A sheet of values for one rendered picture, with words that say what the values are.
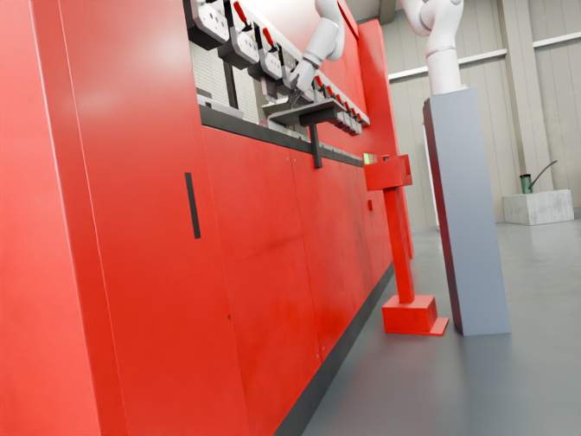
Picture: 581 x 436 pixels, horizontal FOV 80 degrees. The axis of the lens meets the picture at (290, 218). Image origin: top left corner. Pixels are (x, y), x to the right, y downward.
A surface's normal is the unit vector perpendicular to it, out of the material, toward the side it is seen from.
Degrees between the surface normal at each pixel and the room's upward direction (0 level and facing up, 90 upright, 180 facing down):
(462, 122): 90
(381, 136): 90
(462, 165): 90
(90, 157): 90
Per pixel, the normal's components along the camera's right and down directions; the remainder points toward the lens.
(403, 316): -0.53, 0.10
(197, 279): 0.91, -0.13
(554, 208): -0.22, 0.05
